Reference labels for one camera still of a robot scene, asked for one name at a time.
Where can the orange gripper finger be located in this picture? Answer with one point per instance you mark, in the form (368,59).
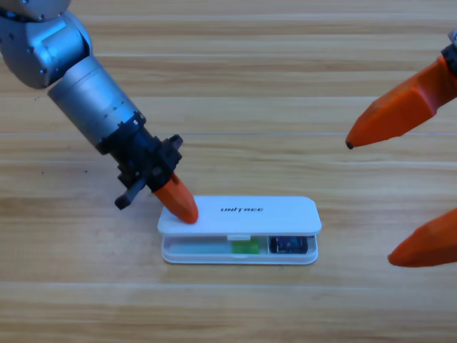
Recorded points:
(428,246)

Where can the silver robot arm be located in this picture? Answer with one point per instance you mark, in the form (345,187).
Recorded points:
(71,78)

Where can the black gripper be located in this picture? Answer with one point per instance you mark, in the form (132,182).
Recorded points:
(452,57)
(146,157)

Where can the white Unitree pencil case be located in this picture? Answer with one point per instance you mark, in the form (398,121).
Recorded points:
(271,218)

